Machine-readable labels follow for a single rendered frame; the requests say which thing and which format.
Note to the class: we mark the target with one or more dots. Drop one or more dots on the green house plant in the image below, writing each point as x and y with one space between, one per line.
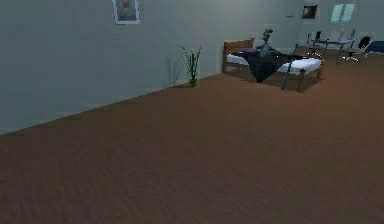
192 66

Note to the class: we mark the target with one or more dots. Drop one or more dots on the purple pillow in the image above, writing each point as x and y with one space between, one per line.
247 51

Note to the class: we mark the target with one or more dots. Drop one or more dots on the black blanket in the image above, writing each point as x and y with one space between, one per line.
263 65

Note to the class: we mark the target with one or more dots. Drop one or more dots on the grey statue figure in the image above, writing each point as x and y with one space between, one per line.
266 46

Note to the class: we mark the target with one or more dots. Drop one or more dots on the dark thin leaning pole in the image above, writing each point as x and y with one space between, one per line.
289 68

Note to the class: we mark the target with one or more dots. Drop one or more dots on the wooden bed white mattress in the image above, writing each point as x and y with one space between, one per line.
301 65

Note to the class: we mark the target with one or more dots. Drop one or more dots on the grey desk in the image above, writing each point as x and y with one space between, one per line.
333 42

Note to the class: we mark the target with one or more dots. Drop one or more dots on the black office chair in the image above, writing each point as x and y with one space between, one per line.
350 53

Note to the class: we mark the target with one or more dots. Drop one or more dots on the pale green window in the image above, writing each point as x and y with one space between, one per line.
342 13

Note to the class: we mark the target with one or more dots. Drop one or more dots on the dark blue bed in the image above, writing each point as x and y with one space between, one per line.
375 47

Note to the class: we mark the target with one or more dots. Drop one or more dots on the white framed wall picture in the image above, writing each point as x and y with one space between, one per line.
126 10

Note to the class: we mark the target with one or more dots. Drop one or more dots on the dark framed wall picture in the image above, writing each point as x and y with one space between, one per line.
309 12

